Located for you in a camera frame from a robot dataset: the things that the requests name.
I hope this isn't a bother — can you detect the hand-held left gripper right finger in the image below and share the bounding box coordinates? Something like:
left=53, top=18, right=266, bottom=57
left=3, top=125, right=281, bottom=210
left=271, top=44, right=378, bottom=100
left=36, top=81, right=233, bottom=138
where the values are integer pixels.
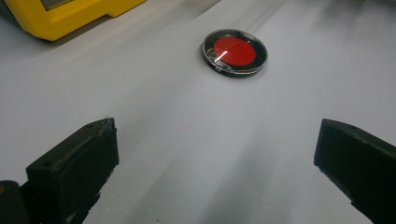
left=313, top=118, right=396, bottom=224

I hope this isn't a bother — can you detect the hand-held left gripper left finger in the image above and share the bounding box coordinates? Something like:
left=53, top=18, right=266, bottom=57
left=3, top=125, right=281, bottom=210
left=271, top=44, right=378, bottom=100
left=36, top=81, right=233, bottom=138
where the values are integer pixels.
left=20, top=117, right=120, bottom=224

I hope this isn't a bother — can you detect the round black red ink pad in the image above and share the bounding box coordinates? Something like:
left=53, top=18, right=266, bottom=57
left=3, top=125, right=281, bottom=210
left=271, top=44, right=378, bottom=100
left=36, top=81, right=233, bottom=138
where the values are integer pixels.
left=201, top=28, right=269, bottom=78

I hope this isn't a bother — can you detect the yellow plastic box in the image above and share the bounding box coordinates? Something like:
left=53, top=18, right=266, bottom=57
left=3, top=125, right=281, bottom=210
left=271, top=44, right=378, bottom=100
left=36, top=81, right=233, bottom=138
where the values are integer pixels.
left=2, top=0, right=148, bottom=42

